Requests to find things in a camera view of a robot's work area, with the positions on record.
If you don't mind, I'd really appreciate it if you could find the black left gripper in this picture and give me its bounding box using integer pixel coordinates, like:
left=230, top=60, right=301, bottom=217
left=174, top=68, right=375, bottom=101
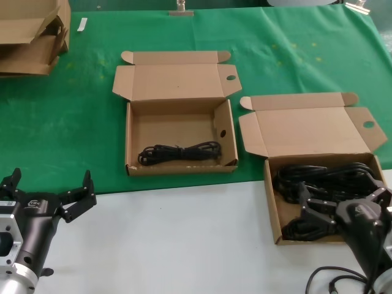
left=0, top=167, right=97, bottom=278

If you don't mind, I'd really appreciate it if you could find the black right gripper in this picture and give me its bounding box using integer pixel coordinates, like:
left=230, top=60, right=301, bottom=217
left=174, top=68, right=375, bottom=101
left=298, top=176, right=392, bottom=280

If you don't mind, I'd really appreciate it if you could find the thin black cable bundle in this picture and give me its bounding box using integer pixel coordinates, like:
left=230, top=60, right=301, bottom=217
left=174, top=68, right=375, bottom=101
left=137, top=140, right=223, bottom=168

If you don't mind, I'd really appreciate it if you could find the open cardboard box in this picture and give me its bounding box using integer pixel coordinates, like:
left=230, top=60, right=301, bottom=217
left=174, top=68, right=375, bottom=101
left=238, top=92, right=388, bottom=246

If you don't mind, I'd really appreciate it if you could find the open cardboard box torn corner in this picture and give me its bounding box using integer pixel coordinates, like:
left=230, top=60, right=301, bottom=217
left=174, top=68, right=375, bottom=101
left=110, top=50, right=243, bottom=177

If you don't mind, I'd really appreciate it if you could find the green table cloth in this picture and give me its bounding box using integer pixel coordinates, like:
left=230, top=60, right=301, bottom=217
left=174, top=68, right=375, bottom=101
left=0, top=4, right=392, bottom=195

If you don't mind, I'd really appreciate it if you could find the metal table clamp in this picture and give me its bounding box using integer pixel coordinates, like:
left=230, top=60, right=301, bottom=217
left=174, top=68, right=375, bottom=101
left=168, top=0, right=194, bottom=17

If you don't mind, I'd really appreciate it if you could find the thick black cable bundle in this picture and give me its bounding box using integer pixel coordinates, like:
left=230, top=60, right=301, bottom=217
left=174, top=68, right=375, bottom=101
left=281, top=214, right=338, bottom=241
left=273, top=162, right=383, bottom=205

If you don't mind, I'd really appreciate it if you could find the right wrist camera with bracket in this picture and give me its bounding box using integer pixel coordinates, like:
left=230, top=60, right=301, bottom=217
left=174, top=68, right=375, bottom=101
left=384, top=206, right=392, bottom=258

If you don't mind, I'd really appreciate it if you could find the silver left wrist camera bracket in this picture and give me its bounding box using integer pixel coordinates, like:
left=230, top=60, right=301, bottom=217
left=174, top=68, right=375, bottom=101
left=0, top=200, right=25, bottom=270

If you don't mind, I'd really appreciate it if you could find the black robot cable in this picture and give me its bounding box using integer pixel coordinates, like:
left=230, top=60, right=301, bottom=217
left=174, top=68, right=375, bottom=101
left=306, top=266, right=378, bottom=294

